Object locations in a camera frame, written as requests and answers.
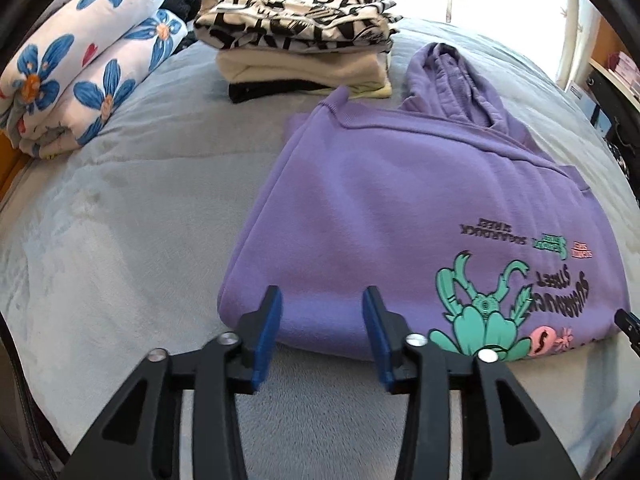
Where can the black and white printed garment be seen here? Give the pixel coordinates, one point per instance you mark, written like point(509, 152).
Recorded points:
point(300, 15)

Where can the pale yellow folded garment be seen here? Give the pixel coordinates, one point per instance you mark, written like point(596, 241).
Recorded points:
point(372, 92)

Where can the dark clothes pile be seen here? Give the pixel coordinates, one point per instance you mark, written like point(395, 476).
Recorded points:
point(182, 5)

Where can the grey fleece blanket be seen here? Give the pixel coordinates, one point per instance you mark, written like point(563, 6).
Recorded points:
point(125, 210)

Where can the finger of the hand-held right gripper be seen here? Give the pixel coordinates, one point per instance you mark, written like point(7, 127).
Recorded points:
point(629, 327)

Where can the black folded garment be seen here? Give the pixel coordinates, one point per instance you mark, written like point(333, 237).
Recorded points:
point(260, 91)

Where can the cream folded garment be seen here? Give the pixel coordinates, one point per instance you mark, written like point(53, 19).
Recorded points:
point(300, 67)

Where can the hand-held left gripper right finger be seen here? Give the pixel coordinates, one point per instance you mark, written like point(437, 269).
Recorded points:
point(375, 340)

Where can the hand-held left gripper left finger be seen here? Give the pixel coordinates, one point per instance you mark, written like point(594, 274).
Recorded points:
point(265, 340)

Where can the white box with blue print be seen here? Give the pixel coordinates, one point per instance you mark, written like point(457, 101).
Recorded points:
point(584, 96)

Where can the black bag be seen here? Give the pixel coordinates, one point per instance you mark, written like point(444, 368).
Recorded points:
point(617, 120)

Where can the purple hoodie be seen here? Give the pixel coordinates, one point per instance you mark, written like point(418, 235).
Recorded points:
point(375, 200)

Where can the curved wooden shelf unit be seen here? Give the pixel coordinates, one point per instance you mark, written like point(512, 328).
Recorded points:
point(620, 50)

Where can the blue floral quilt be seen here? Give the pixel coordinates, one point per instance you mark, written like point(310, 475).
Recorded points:
point(75, 60)

